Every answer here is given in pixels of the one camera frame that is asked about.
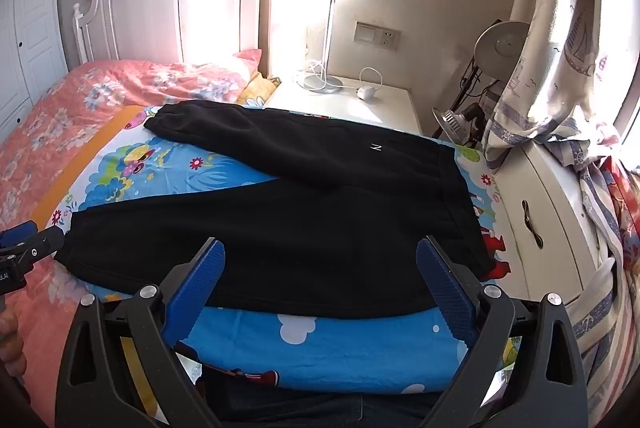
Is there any white pole table lamp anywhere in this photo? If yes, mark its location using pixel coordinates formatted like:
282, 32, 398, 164
295, 0, 347, 95

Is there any white nightstand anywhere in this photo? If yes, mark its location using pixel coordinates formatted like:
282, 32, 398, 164
264, 75, 422, 137

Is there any pink floral duvet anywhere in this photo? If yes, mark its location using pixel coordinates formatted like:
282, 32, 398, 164
0, 58, 251, 428

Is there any white drawer cabinet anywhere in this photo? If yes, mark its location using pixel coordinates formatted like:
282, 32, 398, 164
492, 140, 617, 309

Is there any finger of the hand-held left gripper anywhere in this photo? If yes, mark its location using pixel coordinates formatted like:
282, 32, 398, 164
24, 227, 67, 263

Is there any grey round desk lamp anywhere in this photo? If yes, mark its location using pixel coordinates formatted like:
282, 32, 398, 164
457, 20, 531, 109

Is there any white wooden headboard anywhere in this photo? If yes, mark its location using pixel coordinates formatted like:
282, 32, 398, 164
72, 0, 281, 81

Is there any dark curved drawer handle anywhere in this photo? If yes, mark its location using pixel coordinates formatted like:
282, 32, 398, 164
521, 200, 544, 250

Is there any black sock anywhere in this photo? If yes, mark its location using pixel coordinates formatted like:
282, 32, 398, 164
54, 102, 497, 319

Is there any white wardrobe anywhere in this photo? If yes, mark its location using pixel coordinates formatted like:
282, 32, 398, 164
0, 0, 71, 143

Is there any yellow cartoon pillow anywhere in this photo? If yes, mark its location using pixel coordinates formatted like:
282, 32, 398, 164
235, 72, 282, 106

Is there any white charger with cable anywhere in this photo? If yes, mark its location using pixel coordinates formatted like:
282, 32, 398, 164
356, 68, 384, 101

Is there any blue cartoon printed bed sheet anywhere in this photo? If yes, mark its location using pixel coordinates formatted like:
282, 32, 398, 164
30, 105, 523, 396

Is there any striped patterned cloth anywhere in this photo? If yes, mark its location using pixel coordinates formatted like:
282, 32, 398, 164
545, 128, 640, 428

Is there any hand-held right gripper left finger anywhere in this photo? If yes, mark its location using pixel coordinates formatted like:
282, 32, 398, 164
55, 237, 227, 428

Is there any pink pillow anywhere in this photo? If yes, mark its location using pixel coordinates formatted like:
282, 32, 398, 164
232, 48, 264, 78

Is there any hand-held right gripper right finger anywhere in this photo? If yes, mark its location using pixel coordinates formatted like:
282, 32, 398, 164
415, 235, 589, 428

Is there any white printed curtain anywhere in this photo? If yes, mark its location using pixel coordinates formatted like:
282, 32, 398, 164
482, 0, 626, 169

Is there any wall socket panel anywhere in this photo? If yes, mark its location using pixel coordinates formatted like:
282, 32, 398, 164
353, 22, 401, 52

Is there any person's left hand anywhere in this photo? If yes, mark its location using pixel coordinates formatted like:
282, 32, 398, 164
0, 307, 28, 380

